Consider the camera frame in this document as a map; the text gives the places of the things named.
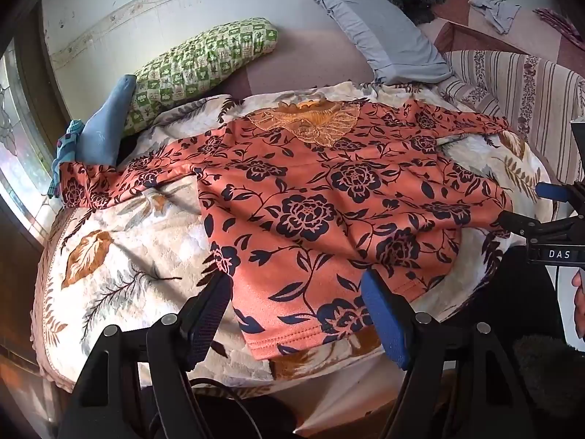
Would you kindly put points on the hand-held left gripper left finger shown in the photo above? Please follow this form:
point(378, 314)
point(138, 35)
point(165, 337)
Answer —
point(207, 325)

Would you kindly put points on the blue cloth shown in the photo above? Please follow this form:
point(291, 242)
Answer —
point(103, 128)

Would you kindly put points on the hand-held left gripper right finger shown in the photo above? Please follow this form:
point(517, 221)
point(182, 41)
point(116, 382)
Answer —
point(388, 324)

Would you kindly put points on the striped floral bedsheet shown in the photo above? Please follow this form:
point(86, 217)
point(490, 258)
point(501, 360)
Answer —
point(539, 82)

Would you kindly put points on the grey garment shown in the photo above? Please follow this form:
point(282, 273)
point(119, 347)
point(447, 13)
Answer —
point(498, 11)

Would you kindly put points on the grey pillow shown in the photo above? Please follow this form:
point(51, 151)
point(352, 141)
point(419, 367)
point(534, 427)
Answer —
point(388, 36)

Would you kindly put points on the pink brown blanket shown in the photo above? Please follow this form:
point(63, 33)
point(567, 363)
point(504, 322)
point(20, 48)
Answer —
point(457, 27)

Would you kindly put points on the pink bedsheet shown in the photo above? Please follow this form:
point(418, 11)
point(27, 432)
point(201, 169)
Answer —
point(311, 64)

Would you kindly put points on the person's right hand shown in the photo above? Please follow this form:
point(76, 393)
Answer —
point(579, 304)

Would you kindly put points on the green checked bolster pillow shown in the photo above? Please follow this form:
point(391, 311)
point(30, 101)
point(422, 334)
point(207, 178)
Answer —
point(196, 64)

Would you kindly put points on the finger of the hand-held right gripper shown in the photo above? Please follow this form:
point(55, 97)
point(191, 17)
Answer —
point(553, 190)
point(521, 225)

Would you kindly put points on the teal patterned cloth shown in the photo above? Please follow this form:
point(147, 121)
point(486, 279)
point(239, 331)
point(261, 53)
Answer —
point(64, 151)

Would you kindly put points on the dark fuzzy cloth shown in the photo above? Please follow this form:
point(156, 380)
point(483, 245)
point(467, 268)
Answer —
point(548, 375)

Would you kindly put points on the cream leaf print blanket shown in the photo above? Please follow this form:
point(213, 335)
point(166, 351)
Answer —
point(137, 247)

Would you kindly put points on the orange floral shirt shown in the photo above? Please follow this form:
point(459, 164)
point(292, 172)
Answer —
point(320, 192)

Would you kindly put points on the maroon striped cloth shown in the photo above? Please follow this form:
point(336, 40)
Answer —
point(562, 27)

